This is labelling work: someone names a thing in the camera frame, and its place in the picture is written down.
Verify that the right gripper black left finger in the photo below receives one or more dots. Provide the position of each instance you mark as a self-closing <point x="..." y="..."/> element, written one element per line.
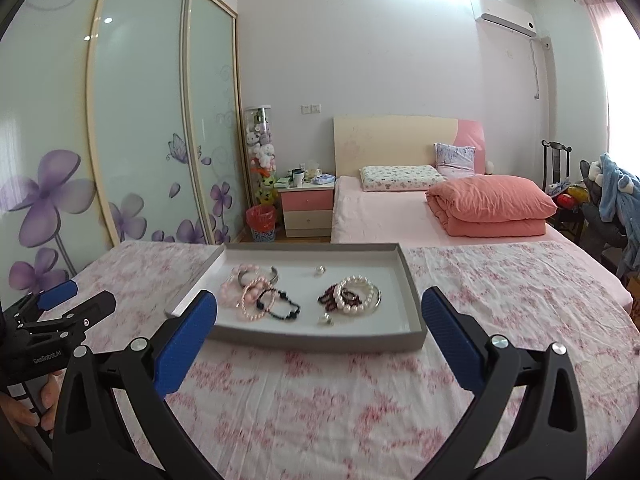
<point x="91" y="439"/>

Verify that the cream and pink headboard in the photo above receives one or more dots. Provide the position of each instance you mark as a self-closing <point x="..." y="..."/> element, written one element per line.
<point x="396" y="140"/>

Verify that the sliding wardrobe with flowers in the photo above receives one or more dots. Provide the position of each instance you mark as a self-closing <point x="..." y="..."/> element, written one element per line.
<point x="119" y="121"/>

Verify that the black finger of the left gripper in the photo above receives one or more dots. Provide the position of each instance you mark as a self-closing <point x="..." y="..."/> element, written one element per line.
<point x="66" y="332"/>
<point x="34" y="303"/>

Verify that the white wall socket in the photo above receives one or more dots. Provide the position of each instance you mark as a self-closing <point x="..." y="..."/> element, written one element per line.
<point x="310" y="109"/>

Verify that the pink curtain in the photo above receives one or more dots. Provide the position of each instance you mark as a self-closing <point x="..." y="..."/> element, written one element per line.
<point x="598" y="12"/>

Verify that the floral patterned pillow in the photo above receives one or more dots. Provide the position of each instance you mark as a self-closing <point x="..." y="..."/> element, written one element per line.
<point x="399" y="178"/>

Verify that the clear tube of plush toys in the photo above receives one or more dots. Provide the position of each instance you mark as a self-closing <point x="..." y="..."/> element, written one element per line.
<point x="259" y="149"/>

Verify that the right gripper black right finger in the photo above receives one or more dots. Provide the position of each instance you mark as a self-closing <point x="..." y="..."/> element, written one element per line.
<point x="525" y="420"/>

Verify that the folded salmon quilt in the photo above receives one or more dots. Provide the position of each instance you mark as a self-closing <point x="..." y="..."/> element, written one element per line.
<point x="491" y="206"/>

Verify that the lilac patterned pillow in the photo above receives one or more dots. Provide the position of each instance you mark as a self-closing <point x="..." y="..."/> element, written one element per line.
<point x="454" y="162"/>

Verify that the yellow plush toy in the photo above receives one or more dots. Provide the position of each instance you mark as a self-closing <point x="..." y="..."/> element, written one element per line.
<point x="265" y="193"/>

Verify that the grey cardboard tray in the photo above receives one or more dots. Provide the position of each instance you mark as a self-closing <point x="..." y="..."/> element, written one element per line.
<point x="394" y="326"/>

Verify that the wastebasket with red bag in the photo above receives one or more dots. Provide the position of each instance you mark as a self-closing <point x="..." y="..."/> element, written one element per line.
<point x="262" y="221"/>

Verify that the bed with pink sheet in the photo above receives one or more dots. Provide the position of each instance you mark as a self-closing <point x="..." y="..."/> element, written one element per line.
<point x="406" y="219"/>

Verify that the white air conditioner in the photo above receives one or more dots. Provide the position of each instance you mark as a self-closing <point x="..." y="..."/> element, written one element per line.
<point x="505" y="15"/>

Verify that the white mug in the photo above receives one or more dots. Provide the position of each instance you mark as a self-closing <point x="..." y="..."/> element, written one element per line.
<point x="298" y="177"/>

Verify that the dark wooden chair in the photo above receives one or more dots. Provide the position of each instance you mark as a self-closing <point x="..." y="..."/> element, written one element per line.
<point x="556" y="166"/>

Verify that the thin silver bangle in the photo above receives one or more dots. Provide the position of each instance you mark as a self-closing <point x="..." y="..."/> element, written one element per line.
<point x="370" y="296"/>

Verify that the blue plush garment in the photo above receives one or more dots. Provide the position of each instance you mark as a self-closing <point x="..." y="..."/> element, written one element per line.
<point x="620" y="198"/>

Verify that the dark office chair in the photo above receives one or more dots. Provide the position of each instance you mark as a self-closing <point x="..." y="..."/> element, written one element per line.
<point x="604" y="241"/>

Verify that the pink cream nightstand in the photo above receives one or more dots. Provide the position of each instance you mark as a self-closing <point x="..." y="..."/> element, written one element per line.
<point x="307" y="210"/>

